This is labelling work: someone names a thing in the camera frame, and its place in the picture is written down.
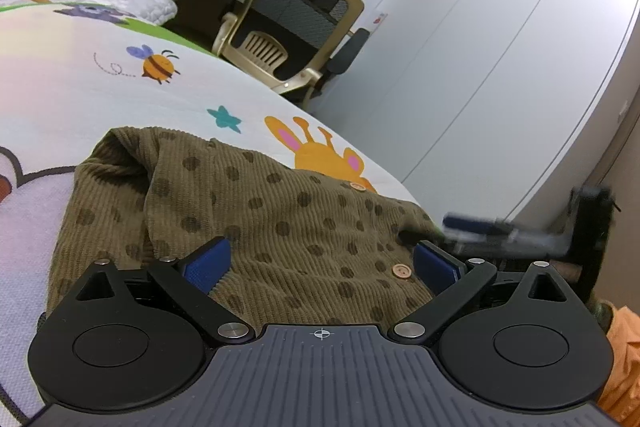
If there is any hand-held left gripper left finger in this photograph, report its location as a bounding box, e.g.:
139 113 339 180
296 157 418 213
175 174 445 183
75 236 256 344

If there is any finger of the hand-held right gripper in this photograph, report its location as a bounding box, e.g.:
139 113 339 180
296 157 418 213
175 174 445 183
440 231 569 261
443 213 572 248

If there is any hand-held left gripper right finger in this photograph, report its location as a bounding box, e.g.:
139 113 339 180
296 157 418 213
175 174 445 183
392 241 577 349

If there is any brown dotted corduroy shirt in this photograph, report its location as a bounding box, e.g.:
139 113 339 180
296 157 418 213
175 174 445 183
47 125 453 325

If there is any green patterned cloth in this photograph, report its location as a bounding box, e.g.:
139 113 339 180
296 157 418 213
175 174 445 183
590 299 620 333

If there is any orange cloth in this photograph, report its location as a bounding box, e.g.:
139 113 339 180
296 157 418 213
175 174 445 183
597 304 640 425

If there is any white wardrobe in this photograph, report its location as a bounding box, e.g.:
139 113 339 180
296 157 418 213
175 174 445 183
305 0 640 233

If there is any cartoon printed blanket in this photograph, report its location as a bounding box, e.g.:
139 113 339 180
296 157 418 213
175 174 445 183
0 2 422 423

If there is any beige mesh office chair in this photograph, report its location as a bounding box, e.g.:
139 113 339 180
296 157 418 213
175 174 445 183
212 0 373 104

